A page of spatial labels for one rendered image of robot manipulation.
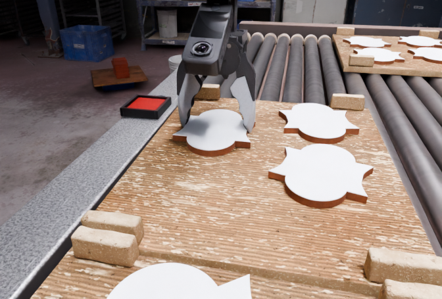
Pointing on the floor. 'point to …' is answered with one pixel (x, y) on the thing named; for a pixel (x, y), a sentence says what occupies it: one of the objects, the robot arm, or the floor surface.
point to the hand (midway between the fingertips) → (215, 127)
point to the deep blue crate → (87, 43)
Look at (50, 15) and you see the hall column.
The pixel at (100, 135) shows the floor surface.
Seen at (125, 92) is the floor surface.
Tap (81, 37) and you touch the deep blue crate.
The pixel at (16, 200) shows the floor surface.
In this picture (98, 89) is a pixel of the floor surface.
